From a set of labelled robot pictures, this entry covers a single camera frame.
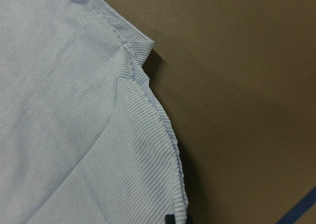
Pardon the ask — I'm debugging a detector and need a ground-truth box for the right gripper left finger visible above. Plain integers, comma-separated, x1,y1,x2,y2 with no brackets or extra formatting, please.
165,214,176,224

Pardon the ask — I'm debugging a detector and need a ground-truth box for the light blue striped shirt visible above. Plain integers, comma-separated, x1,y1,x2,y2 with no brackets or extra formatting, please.
0,0,188,224

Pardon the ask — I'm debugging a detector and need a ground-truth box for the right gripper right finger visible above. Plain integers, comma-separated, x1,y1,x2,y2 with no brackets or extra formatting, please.
186,215,194,224

